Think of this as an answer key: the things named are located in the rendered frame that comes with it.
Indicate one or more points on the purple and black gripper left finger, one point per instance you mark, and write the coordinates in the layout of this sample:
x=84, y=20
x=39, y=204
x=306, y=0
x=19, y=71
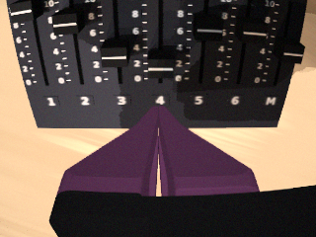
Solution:
x=126, y=164

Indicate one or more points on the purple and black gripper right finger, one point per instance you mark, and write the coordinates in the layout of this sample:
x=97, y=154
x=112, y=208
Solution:
x=191, y=166

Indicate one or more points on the black lighting desk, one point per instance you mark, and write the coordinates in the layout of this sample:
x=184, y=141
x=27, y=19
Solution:
x=223, y=83

